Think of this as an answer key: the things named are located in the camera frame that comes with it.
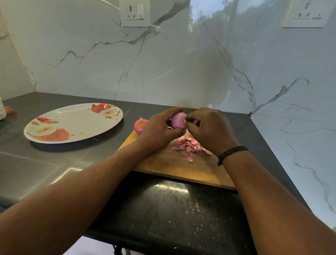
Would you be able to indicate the white lattice container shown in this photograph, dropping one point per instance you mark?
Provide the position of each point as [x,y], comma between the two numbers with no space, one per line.
[2,109]

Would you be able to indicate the person's left thumb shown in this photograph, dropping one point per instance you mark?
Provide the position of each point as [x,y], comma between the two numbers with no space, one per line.
[178,131]

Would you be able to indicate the person's left forearm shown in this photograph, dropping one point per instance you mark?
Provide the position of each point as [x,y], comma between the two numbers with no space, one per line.
[65,199]

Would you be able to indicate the person's right forearm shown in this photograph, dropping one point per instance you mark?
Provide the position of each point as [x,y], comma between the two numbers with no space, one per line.
[273,207]

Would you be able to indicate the small orange object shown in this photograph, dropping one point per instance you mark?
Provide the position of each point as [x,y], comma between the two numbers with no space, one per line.
[9,110]

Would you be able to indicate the person's right thumb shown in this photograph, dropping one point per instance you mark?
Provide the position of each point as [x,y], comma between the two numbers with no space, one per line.
[191,128]

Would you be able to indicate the unpeeled red onion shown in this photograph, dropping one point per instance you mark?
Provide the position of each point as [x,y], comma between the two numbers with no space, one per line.
[140,125]

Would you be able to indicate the peeled red onion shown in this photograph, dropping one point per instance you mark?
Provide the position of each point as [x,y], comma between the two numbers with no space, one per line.
[179,120]

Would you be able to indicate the pile of onion peels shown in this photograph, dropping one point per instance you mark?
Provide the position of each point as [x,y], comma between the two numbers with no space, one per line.
[189,146]

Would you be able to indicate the white wall socket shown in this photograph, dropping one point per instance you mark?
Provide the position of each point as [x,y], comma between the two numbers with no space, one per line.
[135,13]
[307,13]

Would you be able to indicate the wooden cutting board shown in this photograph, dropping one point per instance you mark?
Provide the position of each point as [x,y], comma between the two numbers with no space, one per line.
[183,163]

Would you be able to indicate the black wrist band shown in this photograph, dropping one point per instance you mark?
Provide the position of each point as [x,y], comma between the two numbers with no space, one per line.
[231,153]

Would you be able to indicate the white floral plate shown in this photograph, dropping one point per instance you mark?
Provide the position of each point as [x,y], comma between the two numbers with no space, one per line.
[74,122]

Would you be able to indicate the person's right hand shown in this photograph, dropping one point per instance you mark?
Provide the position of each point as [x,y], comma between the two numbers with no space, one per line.
[210,131]

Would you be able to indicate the person's left hand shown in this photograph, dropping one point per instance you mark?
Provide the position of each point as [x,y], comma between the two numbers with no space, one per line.
[156,131]

